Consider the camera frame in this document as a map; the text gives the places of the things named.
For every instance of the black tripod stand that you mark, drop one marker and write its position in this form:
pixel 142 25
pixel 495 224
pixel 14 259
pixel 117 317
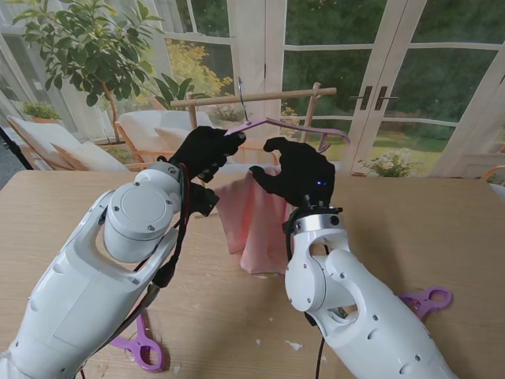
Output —
pixel 12 148

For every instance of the printed garden room backdrop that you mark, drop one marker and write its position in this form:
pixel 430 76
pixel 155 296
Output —
pixel 375 67

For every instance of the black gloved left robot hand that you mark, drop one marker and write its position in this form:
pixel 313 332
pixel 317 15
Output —
pixel 201 154

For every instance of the wooden tabletop drying rack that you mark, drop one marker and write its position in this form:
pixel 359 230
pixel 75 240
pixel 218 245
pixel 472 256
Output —
pixel 284 94

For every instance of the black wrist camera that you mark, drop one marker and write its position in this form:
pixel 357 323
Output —
pixel 287 226
pixel 204 201

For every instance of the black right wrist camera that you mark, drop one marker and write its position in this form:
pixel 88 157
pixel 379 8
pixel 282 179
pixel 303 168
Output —
pixel 287 226

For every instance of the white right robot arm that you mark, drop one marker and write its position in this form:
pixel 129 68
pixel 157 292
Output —
pixel 355 316

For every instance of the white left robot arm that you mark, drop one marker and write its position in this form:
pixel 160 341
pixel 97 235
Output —
pixel 87 292

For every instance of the pink hanger with metal hook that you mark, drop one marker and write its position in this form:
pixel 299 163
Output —
pixel 256 122

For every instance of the pink square towel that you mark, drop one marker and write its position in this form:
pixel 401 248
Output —
pixel 252 229

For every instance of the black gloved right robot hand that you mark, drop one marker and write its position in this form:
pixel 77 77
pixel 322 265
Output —
pixel 307 173

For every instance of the purple plastic clothes peg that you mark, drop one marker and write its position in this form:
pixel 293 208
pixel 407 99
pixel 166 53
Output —
pixel 146 343
pixel 432 298

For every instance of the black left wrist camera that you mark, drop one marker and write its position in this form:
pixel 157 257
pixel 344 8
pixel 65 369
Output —
pixel 204 201

